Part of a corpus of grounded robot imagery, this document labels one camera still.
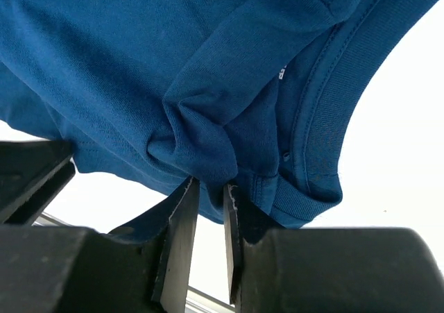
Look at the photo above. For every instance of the navy blue printed t-shirt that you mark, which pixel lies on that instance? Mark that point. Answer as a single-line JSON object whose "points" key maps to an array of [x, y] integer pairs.
{"points": [[256, 91]]}

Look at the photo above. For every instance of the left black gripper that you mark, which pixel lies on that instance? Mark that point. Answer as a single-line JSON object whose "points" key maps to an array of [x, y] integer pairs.
{"points": [[33, 173]]}

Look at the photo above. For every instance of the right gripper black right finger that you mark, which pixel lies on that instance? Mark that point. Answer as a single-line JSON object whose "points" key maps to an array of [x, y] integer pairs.
{"points": [[275, 269]]}

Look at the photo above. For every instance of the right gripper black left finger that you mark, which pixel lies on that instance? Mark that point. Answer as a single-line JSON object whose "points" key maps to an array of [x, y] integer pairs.
{"points": [[142, 266]]}

